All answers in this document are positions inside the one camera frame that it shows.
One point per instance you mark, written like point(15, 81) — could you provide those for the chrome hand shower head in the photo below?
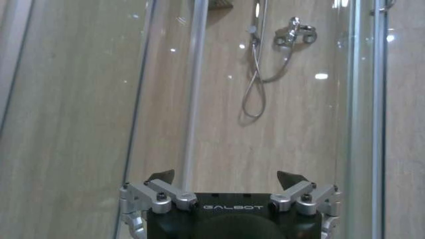
point(256, 15)

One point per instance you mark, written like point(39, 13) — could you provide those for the silver shower enclosure frame post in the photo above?
point(379, 119)

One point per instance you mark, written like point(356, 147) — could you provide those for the dark corner shower shelf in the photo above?
point(220, 4)

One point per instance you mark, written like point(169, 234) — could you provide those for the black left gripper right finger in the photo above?
point(299, 191)

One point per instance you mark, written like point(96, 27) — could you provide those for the chrome shower mixer tap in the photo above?
point(295, 32)

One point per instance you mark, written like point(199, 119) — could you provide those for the curved glass shower door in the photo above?
point(76, 119)

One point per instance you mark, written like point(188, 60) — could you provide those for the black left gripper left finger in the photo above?
point(156, 193)

